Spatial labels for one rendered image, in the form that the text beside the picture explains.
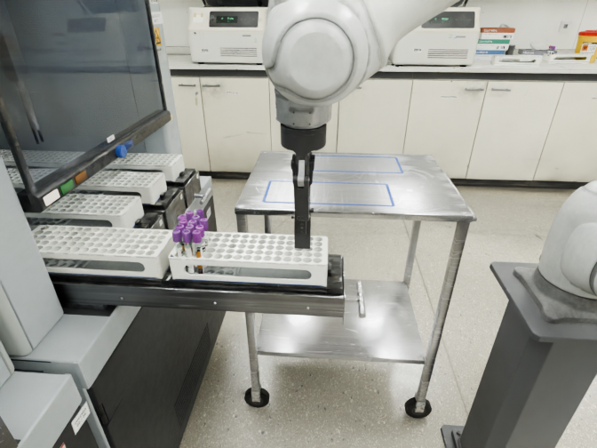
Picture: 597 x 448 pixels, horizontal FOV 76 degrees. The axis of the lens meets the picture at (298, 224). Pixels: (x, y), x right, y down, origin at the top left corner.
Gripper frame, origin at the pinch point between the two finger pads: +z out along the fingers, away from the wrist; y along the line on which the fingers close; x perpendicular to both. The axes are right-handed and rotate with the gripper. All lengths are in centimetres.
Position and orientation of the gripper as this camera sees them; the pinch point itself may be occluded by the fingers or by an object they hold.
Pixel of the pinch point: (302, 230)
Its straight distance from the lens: 71.9
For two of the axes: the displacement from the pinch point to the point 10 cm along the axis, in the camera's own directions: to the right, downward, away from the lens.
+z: 0.0, 8.7, 4.9
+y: -0.8, 4.9, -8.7
